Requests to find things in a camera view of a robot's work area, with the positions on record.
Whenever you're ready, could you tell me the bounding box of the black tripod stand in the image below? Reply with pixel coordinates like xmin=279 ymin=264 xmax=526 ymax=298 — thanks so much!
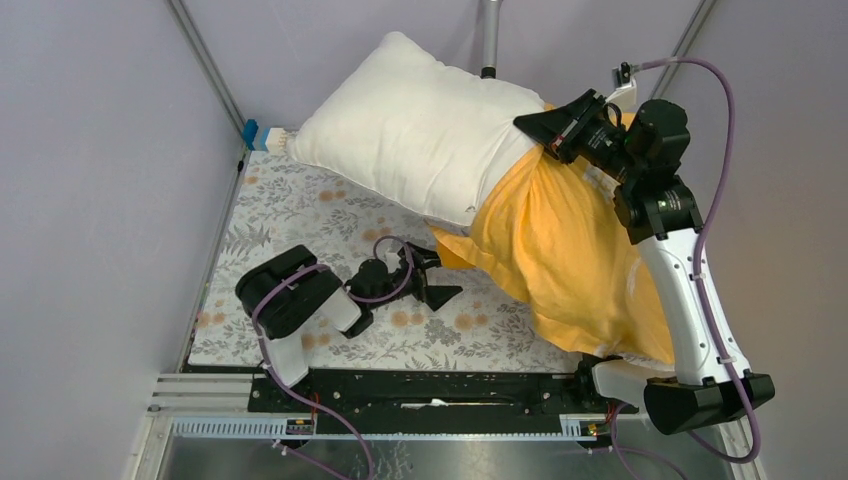
xmin=479 ymin=0 xmax=502 ymax=79

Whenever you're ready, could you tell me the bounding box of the white pillow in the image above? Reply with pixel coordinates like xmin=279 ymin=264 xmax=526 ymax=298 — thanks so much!
xmin=287 ymin=32 xmax=545 ymax=226

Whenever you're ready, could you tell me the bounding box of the floral tablecloth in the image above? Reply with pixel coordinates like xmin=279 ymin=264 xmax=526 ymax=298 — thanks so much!
xmin=184 ymin=152 xmax=580 ymax=373

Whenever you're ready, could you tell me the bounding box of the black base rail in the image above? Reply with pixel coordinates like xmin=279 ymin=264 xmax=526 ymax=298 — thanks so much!
xmin=248 ymin=369 xmax=618 ymax=435

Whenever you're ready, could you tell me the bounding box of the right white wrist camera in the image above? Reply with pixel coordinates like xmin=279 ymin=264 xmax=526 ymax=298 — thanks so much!
xmin=606 ymin=62 xmax=638 ymax=112

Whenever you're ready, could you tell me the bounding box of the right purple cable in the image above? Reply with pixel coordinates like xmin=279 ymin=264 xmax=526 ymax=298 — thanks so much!
xmin=616 ymin=56 xmax=763 ymax=465

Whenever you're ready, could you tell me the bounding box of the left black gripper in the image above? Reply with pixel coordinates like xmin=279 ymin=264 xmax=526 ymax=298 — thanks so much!
xmin=368 ymin=243 xmax=462 ymax=310

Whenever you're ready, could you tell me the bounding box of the blue white box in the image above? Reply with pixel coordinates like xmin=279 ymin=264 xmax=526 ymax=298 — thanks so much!
xmin=241 ymin=119 xmax=291 ymax=155

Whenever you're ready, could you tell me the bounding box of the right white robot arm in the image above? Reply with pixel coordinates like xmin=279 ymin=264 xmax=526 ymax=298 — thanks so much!
xmin=514 ymin=90 xmax=775 ymax=435

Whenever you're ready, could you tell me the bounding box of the orange pillowcase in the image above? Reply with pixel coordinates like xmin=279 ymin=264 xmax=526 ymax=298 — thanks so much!
xmin=430 ymin=144 xmax=674 ymax=364

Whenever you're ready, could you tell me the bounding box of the white slotted cable duct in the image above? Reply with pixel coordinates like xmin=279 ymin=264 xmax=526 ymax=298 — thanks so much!
xmin=173 ymin=411 xmax=597 ymax=442

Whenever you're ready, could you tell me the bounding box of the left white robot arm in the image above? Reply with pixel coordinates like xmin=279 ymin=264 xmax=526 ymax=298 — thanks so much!
xmin=235 ymin=235 xmax=463 ymax=411

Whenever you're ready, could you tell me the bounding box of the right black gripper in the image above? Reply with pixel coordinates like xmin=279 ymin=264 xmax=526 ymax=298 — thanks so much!
xmin=514 ymin=88 xmax=643 ymax=184

